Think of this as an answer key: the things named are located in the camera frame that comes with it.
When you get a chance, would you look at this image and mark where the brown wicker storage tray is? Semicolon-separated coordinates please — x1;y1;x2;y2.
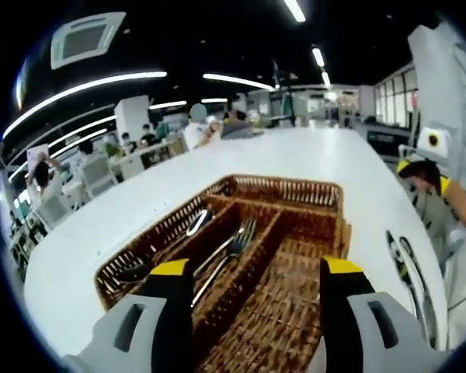
95;173;353;373

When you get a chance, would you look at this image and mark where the white office chair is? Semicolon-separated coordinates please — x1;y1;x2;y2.
79;155;120;197

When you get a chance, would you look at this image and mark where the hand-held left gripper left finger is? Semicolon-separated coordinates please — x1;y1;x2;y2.
64;258;197;373

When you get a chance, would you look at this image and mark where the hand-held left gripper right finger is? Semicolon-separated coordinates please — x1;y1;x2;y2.
318;255;450;373

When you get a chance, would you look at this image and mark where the pink hanging sign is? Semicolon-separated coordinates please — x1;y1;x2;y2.
26;144;50;174

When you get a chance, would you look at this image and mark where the green metal frame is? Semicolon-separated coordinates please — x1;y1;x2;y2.
271;60;297;127

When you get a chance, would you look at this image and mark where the steel knife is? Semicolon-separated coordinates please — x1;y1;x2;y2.
397;235;440;349
385;230;412;291

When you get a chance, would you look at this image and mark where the straight ceiling light strip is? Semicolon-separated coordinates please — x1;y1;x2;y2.
283;0;308;23

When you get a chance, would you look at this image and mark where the long curved ceiling light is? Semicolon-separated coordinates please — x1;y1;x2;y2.
2;71;168;139

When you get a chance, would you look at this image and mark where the ceiling air conditioner unit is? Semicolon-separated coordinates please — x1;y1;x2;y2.
49;11;127;71

